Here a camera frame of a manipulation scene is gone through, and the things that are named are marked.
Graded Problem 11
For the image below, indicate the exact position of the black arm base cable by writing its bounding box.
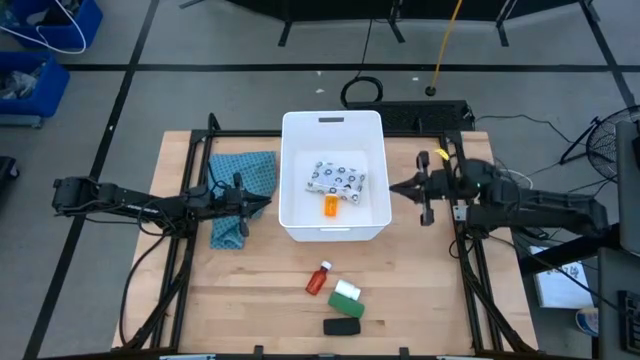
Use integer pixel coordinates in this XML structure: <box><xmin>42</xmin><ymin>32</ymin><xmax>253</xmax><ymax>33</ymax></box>
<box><xmin>118</xmin><ymin>232</ymin><xmax>172</xmax><ymax>332</ymax></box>

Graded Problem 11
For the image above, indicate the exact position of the teal patterned cloth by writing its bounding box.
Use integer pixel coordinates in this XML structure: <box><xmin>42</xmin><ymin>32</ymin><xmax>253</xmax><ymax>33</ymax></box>
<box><xmin>207</xmin><ymin>150</ymin><xmax>278</xmax><ymax>251</ymax></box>

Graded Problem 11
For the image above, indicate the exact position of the black rectangular block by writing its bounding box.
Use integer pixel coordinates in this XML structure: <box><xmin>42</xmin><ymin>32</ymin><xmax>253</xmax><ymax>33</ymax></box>
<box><xmin>322</xmin><ymin>316</ymin><xmax>362</xmax><ymax>337</ymax></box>

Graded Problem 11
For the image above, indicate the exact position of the black floor object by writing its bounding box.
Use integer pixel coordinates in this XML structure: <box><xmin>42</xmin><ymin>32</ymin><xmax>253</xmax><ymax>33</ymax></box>
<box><xmin>0</xmin><ymin>155</ymin><xmax>20</xmax><ymax>194</ymax></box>

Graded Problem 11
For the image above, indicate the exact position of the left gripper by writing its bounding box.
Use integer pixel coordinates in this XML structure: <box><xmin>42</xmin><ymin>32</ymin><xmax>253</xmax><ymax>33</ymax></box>
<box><xmin>223</xmin><ymin>172</ymin><xmax>273</xmax><ymax>239</ymax></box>

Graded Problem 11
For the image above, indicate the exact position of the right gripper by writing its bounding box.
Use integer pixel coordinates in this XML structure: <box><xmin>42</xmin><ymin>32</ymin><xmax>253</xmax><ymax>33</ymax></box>
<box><xmin>389</xmin><ymin>150</ymin><xmax>455</xmax><ymax>227</ymax></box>

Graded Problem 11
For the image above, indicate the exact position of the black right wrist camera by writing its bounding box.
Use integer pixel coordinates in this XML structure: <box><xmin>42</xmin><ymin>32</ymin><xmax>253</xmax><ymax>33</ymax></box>
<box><xmin>430</xmin><ymin>169</ymin><xmax>454</xmax><ymax>199</ymax></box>

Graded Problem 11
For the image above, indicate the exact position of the blue plastic storage bin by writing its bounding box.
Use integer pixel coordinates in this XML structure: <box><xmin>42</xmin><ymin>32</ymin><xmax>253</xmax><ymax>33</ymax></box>
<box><xmin>0</xmin><ymin>0</ymin><xmax>105</xmax><ymax>51</ymax></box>
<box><xmin>0</xmin><ymin>51</ymin><xmax>71</xmax><ymax>121</ymax></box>

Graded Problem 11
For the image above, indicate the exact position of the black floor cable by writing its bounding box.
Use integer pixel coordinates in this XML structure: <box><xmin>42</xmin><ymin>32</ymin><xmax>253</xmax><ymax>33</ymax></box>
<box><xmin>473</xmin><ymin>113</ymin><xmax>577</xmax><ymax>152</ymax></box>

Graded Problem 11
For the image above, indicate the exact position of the red bottle with white cap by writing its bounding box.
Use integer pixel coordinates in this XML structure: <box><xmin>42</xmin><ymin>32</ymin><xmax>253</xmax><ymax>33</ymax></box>
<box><xmin>305</xmin><ymin>260</ymin><xmax>333</xmax><ymax>297</ymax></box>

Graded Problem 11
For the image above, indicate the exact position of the yellow hanging cable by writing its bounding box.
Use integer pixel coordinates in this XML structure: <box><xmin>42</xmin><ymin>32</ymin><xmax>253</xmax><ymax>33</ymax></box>
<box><xmin>429</xmin><ymin>0</ymin><xmax>464</xmax><ymax>92</ymax></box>

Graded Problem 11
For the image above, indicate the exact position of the green bandage roll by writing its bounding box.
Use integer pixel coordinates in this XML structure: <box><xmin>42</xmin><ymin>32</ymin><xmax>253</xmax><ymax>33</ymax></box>
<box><xmin>327</xmin><ymin>291</ymin><xmax>366</xmax><ymax>320</ymax></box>

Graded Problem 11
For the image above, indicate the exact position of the white plastic bottle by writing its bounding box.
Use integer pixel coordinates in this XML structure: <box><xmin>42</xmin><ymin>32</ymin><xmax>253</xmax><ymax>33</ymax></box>
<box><xmin>334</xmin><ymin>279</ymin><xmax>362</xmax><ymax>302</ymax></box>

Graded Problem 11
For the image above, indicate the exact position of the grey cabinet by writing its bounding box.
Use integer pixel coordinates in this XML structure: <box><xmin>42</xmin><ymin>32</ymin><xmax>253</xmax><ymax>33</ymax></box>
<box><xmin>614</xmin><ymin>119</ymin><xmax>640</xmax><ymax>257</ymax></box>

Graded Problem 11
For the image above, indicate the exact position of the white printed plastic pouch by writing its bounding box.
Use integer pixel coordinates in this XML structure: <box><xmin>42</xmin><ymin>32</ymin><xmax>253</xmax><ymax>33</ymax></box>
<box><xmin>305</xmin><ymin>160</ymin><xmax>367</xmax><ymax>205</ymax></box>

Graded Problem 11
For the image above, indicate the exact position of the white floor cable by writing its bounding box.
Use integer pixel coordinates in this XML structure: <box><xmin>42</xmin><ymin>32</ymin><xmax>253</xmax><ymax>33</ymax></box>
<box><xmin>0</xmin><ymin>0</ymin><xmax>88</xmax><ymax>55</ymax></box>

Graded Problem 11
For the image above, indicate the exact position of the black floor fan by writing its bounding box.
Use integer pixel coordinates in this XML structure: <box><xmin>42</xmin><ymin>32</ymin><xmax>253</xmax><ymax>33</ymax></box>
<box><xmin>558</xmin><ymin>104</ymin><xmax>640</xmax><ymax>184</ymax></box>

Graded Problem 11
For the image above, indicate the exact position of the black coiled cable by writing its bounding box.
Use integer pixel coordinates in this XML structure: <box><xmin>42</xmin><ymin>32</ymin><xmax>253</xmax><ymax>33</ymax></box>
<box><xmin>340</xmin><ymin>18</ymin><xmax>385</xmax><ymax>109</ymax></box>

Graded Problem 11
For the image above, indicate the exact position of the black mesh crate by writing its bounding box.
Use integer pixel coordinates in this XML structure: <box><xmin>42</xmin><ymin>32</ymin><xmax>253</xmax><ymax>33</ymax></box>
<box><xmin>346</xmin><ymin>99</ymin><xmax>476</xmax><ymax>134</ymax></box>

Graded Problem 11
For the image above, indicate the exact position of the white paper box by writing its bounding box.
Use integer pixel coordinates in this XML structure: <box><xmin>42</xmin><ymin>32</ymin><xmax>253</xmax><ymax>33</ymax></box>
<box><xmin>529</xmin><ymin>244</ymin><xmax>596</xmax><ymax>310</ymax></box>

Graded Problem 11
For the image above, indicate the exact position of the white perforated plastic basket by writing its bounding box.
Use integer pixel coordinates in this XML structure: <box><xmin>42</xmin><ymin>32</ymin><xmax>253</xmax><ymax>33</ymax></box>
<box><xmin>278</xmin><ymin>110</ymin><xmax>393</xmax><ymax>243</ymax></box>

